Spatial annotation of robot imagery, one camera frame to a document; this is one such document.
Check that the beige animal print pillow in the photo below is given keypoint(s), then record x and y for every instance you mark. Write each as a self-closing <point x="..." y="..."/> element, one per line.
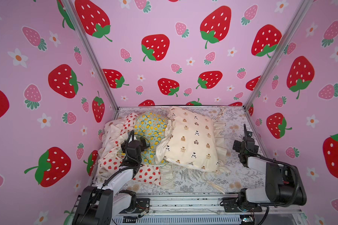
<point x="193" y="141"/>

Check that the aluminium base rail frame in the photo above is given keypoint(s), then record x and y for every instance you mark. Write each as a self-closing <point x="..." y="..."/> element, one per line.
<point x="202" y="209"/>

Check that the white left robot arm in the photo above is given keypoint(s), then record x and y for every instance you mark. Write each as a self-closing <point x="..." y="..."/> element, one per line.
<point x="99" y="204"/>

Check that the aluminium frame corner post right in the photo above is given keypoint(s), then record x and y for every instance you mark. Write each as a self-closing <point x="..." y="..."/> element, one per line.
<point x="288" y="34"/>

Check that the floral pattern table mat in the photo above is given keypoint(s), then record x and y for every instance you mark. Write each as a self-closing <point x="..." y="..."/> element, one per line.
<point x="180" y="180"/>

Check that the cream bear print pillow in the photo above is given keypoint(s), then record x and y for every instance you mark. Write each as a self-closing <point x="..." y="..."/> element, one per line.
<point x="110" y="158"/>

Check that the aluminium frame corner post left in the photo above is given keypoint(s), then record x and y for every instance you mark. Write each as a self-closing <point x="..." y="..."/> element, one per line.
<point x="74" y="17"/>

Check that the yellow lemon print pillow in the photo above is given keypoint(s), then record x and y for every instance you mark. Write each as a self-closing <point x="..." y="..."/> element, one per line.
<point x="150" y="129"/>

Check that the red strawberry print pillow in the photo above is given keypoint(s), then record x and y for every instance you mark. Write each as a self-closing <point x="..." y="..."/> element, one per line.
<point x="146" y="174"/>

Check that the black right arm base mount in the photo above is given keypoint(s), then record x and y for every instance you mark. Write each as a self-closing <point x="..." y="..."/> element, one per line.
<point x="236" y="204"/>

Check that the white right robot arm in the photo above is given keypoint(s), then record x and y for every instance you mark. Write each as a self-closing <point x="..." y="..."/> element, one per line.
<point x="283" y="186"/>

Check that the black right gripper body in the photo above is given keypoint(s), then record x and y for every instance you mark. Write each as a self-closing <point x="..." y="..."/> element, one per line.
<point x="246" y="143"/>

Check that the aluminium frame corner post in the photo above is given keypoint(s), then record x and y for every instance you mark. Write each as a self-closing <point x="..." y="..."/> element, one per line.
<point x="288" y="34"/>
<point x="74" y="17"/>

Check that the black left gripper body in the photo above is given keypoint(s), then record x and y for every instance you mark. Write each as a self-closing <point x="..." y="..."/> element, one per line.
<point x="141" y="146"/>

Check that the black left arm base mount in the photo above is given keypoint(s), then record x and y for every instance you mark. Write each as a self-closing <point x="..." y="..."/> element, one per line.
<point x="137" y="205"/>

